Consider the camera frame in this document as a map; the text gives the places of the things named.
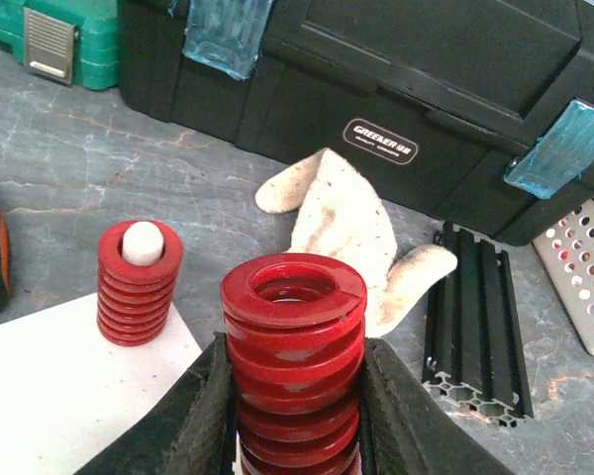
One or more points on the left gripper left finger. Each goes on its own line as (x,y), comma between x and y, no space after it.
(191,430)

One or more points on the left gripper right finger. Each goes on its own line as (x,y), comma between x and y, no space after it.
(403,430)

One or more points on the red spring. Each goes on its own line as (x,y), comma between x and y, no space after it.
(133,301)
(295,336)

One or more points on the white peg base plate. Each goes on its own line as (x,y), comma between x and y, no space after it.
(67,392)

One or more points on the white leather work glove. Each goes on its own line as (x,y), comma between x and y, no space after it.
(341,216)

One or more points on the black aluminium extrusion bar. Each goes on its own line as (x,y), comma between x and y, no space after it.
(473,348)

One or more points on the white slotted plastic basket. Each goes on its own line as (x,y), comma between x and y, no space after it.
(566,249)

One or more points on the black plastic toolbox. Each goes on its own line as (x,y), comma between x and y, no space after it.
(434,102)

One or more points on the green plastic tool case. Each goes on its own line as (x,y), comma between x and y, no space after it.
(67,41)

